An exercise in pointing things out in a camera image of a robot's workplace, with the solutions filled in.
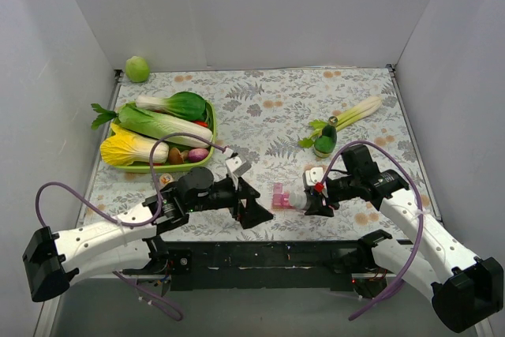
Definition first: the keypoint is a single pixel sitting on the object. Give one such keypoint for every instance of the small orange capped jar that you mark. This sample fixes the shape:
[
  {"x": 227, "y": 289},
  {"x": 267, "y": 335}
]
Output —
[{"x": 165, "y": 179}]

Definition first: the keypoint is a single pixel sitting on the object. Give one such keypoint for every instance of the floral table mat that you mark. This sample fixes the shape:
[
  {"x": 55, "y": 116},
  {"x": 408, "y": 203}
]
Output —
[{"x": 263, "y": 114}]

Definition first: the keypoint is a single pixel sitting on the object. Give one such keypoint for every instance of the white pill bottle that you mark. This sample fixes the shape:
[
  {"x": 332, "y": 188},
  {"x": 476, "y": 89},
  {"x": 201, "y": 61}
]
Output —
[{"x": 299, "y": 201}]

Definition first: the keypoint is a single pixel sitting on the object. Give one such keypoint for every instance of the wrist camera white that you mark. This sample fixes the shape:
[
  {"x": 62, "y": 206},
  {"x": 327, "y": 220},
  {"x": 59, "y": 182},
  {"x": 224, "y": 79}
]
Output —
[
  {"x": 237, "y": 166},
  {"x": 313, "y": 175}
]

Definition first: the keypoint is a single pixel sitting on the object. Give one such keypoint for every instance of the celery stalk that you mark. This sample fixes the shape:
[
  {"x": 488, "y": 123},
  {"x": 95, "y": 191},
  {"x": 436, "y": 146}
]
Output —
[{"x": 364, "y": 109}]

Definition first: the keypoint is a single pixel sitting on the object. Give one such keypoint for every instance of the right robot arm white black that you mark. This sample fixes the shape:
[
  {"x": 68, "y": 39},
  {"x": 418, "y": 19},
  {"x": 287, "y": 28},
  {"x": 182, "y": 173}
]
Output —
[{"x": 463, "y": 288}]

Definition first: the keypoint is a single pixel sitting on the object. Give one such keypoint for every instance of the green plastic tray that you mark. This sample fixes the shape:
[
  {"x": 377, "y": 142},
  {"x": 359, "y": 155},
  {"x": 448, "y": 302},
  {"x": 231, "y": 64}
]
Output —
[{"x": 183, "y": 141}]

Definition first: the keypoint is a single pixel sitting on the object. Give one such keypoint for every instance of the aluminium frame rail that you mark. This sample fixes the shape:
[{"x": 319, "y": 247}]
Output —
[{"x": 47, "y": 279}]

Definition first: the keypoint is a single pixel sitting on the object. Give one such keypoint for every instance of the yellow napa cabbage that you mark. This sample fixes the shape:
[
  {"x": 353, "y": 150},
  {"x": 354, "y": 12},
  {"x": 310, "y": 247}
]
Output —
[{"x": 123, "y": 147}]

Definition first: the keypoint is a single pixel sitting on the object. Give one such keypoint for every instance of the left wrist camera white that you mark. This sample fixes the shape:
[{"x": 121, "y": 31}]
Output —
[{"x": 237, "y": 166}]

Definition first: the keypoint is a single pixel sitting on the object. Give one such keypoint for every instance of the round green cabbage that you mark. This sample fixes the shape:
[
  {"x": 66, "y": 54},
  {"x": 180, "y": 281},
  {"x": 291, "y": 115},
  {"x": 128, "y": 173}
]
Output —
[{"x": 137, "y": 69}]

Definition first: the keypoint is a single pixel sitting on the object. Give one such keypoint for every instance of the purple onion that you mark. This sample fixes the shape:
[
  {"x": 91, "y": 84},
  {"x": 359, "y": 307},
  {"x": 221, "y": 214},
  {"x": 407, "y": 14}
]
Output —
[{"x": 197, "y": 155}]

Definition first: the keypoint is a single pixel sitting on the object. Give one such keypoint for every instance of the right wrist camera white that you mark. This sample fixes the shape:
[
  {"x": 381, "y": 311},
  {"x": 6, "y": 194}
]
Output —
[{"x": 313, "y": 175}]

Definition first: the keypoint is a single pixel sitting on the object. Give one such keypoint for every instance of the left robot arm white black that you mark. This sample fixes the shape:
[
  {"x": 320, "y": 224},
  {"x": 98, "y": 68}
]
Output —
[{"x": 147, "y": 220}]

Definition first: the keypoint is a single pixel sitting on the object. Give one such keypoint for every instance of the pink weekly pill organizer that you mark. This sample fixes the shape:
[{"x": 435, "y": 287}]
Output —
[{"x": 280, "y": 198}]

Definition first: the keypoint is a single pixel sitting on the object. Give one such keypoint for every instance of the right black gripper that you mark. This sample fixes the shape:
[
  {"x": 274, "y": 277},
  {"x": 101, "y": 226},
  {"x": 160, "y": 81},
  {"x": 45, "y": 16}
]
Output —
[{"x": 323, "y": 200}]

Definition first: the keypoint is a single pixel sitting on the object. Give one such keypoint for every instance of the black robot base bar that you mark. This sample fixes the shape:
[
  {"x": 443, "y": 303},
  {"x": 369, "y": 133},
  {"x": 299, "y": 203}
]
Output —
[{"x": 337, "y": 266}]

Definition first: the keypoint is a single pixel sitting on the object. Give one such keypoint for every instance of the brown mushroom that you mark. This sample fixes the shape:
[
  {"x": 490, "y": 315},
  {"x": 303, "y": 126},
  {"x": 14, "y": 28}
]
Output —
[{"x": 177, "y": 157}]

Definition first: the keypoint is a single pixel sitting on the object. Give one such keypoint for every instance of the red chili pepper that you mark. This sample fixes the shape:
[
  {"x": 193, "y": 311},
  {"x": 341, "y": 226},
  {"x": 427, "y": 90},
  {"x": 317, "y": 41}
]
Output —
[{"x": 203, "y": 124}]

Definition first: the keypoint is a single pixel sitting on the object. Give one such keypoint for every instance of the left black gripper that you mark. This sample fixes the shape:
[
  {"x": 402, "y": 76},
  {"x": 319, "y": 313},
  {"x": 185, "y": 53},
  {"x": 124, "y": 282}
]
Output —
[{"x": 240, "y": 203}]

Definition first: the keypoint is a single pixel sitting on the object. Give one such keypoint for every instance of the green napa cabbage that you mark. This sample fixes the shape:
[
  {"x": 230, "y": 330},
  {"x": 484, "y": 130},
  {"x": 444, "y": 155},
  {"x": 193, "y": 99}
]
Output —
[{"x": 157, "y": 125}]

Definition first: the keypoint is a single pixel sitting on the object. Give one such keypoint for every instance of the bok choy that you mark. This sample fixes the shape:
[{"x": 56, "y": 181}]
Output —
[{"x": 185, "y": 105}]

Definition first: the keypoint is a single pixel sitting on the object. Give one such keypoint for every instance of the green glass bottle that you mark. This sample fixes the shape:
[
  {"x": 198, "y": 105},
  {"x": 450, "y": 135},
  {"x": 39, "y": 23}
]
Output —
[{"x": 325, "y": 143}]

